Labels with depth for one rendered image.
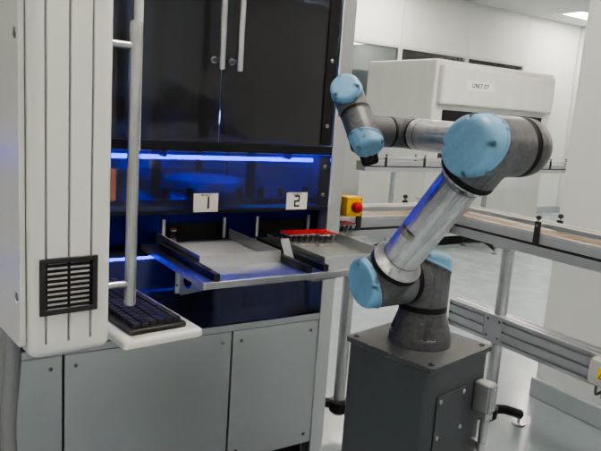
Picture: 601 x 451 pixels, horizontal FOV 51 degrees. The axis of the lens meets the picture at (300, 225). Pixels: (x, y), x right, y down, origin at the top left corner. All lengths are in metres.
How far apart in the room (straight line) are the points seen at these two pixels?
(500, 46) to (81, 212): 8.86
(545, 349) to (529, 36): 8.04
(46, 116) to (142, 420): 1.17
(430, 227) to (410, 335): 0.33
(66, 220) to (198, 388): 1.04
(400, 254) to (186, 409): 1.11
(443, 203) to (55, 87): 0.77
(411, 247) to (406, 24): 7.36
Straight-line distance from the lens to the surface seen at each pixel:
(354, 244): 2.15
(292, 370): 2.38
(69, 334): 1.40
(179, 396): 2.20
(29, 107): 1.30
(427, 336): 1.55
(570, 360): 2.62
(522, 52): 10.25
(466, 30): 9.37
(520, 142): 1.22
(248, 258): 1.84
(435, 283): 1.51
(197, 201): 2.02
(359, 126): 1.50
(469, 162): 1.18
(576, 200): 3.23
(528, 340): 2.70
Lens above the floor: 1.32
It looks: 10 degrees down
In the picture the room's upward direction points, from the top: 4 degrees clockwise
